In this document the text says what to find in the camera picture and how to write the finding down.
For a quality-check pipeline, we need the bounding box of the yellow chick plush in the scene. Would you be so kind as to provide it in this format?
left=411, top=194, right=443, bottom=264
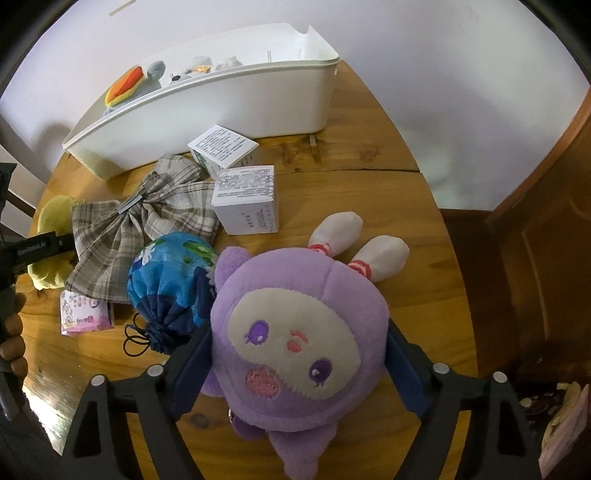
left=27, top=195, right=77, bottom=290

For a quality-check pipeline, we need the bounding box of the pink wet wipes pack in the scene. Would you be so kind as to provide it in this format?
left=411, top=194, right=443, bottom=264
left=60, top=290, right=114, bottom=336

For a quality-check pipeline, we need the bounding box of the blue floral drawstring pouch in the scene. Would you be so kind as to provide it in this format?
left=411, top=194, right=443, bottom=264
left=123, top=232, right=217, bottom=358

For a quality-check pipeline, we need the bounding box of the purple bunny plush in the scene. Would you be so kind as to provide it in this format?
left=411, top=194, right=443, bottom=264
left=201, top=211, right=410, bottom=479

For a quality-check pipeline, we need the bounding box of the grey plaid fabric bow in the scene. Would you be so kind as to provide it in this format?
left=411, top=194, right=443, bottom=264
left=65, top=155, right=219, bottom=303

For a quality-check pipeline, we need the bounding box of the white text-printed box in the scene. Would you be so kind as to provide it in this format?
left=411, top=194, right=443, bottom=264
left=211, top=165, right=280, bottom=236

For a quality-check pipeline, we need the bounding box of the blue rainbow pony plush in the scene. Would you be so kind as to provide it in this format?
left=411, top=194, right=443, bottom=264
left=103, top=61, right=165, bottom=116

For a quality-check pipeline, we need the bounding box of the white green small carton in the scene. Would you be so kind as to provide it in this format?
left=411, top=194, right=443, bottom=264
left=187, top=125, right=260, bottom=180

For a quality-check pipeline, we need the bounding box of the white bear plush blue sweater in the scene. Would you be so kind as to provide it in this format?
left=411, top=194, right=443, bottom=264
left=161, top=56, right=243, bottom=86

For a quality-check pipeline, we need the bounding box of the person's left hand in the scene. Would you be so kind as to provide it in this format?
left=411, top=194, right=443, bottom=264
left=1, top=293, right=28, bottom=380

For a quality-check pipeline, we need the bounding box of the brown wooden door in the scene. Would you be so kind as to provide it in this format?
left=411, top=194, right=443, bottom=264
left=438, top=91, right=591, bottom=480

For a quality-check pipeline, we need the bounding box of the white plastic storage bin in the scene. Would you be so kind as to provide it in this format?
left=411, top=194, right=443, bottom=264
left=62, top=23, right=339, bottom=180

